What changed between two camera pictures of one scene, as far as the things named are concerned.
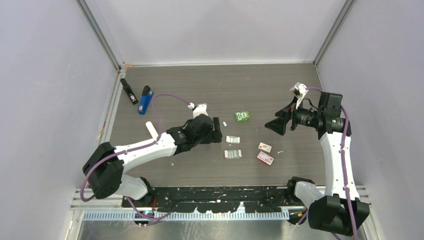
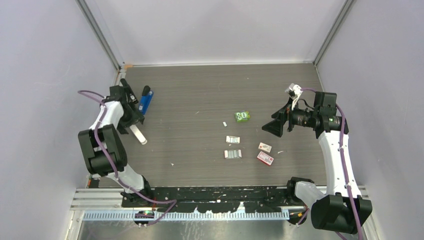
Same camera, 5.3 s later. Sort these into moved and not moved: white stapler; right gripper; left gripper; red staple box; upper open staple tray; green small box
Moved: left gripper; white stapler
Not moved: red staple box; right gripper; green small box; upper open staple tray
